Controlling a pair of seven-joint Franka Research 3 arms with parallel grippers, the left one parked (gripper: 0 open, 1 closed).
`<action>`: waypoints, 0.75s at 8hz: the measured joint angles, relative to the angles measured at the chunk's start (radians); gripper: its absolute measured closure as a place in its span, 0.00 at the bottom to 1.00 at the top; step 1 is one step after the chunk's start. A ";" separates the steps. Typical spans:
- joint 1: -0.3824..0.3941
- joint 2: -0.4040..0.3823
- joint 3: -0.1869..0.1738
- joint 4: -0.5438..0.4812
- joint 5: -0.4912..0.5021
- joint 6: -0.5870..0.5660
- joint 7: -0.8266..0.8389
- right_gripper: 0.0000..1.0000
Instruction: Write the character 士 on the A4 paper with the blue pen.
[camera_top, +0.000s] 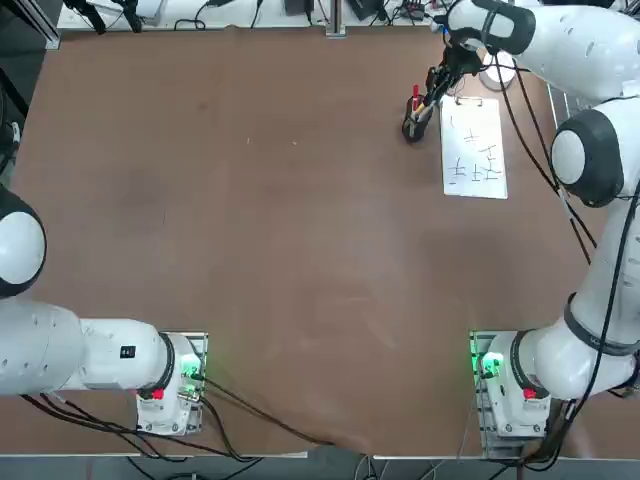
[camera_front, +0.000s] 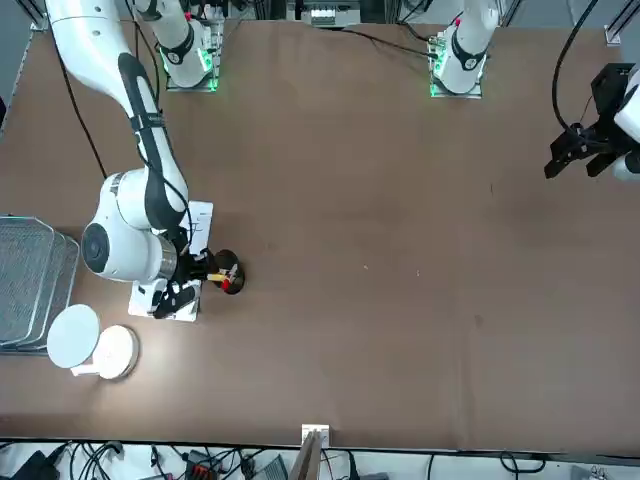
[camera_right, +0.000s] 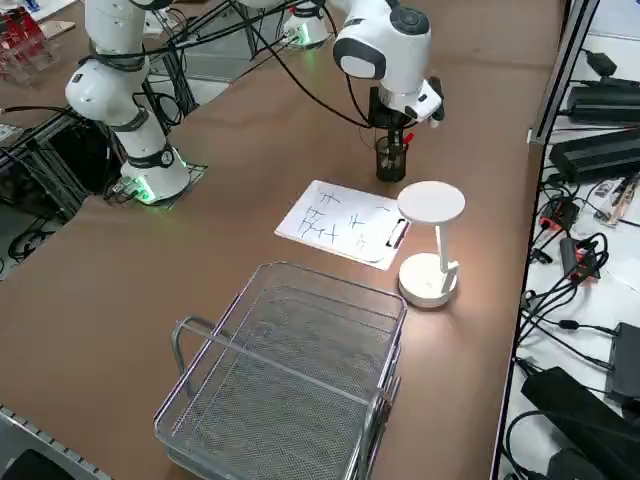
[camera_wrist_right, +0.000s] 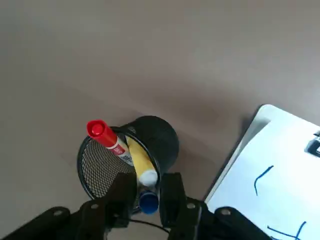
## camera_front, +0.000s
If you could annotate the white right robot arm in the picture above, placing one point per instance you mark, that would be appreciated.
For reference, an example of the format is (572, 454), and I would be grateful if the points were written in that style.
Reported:
(120, 240)

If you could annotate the red capped marker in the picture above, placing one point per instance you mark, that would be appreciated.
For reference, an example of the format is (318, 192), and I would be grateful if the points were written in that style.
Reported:
(226, 285)

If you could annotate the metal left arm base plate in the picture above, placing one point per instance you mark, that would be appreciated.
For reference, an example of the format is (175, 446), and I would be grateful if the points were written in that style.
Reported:
(475, 94)

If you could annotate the grey mesh tray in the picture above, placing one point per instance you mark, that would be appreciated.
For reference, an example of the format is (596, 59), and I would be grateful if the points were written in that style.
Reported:
(74, 270)
(62, 260)
(25, 270)

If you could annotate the white clipboard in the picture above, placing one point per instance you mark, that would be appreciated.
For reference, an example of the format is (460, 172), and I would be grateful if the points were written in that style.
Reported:
(209, 207)

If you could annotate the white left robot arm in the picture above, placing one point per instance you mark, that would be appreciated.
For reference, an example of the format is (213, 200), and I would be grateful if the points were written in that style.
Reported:
(467, 50)

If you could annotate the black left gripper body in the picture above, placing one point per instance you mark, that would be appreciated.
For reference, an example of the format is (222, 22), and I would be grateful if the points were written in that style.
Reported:
(612, 90)

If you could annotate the black metal clipboard clip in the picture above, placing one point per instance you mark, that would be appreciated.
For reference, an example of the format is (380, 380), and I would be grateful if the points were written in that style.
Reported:
(172, 315)

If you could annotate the aluminium corner bracket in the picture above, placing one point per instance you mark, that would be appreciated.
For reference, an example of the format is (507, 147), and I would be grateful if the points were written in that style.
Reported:
(39, 21)
(613, 34)

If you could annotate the white desk lamp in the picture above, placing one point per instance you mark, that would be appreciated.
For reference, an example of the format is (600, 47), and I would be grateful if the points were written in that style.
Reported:
(72, 335)

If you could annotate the power strip with red switches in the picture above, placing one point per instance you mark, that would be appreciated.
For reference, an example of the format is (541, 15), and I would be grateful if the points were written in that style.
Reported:
(201, 467)

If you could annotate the white A4 paper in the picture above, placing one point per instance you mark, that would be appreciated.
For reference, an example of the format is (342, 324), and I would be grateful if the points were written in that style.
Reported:
(202, 220)

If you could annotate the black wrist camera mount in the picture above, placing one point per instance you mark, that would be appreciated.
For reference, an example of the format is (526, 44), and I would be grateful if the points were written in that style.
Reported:
(170, 302)

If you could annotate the yellow capped marker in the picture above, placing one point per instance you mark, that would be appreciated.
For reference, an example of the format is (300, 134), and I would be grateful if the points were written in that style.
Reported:
(217, 275)

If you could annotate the black pen holder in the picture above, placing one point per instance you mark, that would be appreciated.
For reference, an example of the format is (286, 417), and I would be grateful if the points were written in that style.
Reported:
(239, 286)

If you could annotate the white table edge bracket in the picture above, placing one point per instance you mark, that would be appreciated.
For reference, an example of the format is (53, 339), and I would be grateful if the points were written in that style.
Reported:
(324, 431)

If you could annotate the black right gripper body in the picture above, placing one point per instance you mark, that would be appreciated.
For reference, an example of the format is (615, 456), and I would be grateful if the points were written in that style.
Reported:
(187, 262)

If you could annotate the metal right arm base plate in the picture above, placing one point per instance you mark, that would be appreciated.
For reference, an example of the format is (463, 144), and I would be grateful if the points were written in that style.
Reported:
(172, 89)

